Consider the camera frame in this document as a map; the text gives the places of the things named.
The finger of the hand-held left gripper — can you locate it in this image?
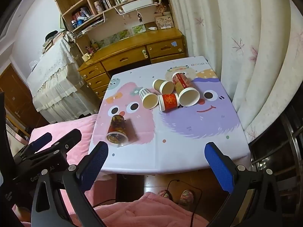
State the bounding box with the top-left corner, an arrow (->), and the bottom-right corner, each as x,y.
31,129 -> 82,158
14,132 -> 53,158

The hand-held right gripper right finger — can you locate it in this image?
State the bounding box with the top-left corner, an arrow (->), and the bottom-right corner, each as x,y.
204,142 -> 283,227

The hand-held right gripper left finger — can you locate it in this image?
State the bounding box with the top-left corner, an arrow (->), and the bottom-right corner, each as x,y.
31,141 -> 109,227

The dark red printed paper cup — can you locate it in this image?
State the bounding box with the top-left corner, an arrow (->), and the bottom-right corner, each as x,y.
105,114 -> 130,148

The small red paper cup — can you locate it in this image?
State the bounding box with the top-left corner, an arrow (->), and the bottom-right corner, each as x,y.
158,93 -> 180,112

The grey checked paper cup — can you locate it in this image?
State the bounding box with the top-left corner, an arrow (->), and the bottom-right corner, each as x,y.
139,88 -> 159,110

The tall red patterned paper cup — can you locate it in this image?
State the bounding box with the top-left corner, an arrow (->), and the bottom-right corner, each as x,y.
172,72 -> 200,107

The beige paper cup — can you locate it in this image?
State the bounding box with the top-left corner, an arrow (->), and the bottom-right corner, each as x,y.
152,79 -> 175,94

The pink blanket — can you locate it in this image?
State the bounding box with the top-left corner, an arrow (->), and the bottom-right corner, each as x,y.
31,113 -> 119,208

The patterned slipper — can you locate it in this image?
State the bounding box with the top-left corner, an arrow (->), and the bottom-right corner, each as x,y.
178,190 -> 195,206
157,190 -> 173,200

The cartoon printed tablecloth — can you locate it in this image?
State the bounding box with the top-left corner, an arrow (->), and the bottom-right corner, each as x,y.
88,56 -> 251,176

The brown wooden cabinet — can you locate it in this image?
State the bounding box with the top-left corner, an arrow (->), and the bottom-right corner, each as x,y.
0,64 -> 48,135

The lace covered cabinet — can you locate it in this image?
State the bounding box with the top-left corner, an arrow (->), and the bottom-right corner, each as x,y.
27,38 -> 100,124

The pink fleece robe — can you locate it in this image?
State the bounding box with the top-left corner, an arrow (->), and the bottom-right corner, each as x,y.
71,191 -> 210,227

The stack of books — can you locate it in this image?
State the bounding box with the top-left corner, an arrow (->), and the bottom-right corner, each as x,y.
42,31 -> 69,55

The wooden desk with drawers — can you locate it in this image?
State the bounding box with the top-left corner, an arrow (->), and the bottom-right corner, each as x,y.
78,27 -> 188,100

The white floral curtain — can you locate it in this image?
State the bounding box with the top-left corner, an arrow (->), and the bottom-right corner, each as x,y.
166,0 -> 303,145

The white storage box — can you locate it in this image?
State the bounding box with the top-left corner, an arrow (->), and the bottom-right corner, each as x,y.
121,0 -> 158,13

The patterned cardboard box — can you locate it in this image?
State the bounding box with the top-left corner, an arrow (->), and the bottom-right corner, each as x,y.
155,15 -> 174,29

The black metal frame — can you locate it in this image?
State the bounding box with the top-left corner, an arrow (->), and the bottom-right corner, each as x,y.
248,109 -> 303,227

